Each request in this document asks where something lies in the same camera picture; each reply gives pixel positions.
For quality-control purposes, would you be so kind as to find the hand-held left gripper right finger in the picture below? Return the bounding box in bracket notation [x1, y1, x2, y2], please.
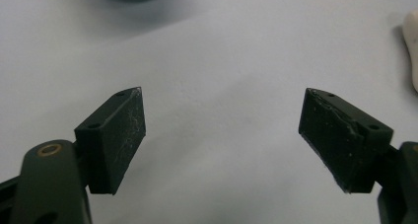
[298, 87, 394, 194]

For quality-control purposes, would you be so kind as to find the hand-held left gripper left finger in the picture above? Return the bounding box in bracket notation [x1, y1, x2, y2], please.
[74, 86, 147, 195]

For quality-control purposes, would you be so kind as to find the cream white rounded object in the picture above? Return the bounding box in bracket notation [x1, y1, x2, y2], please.
[402, 9, 418, 94]

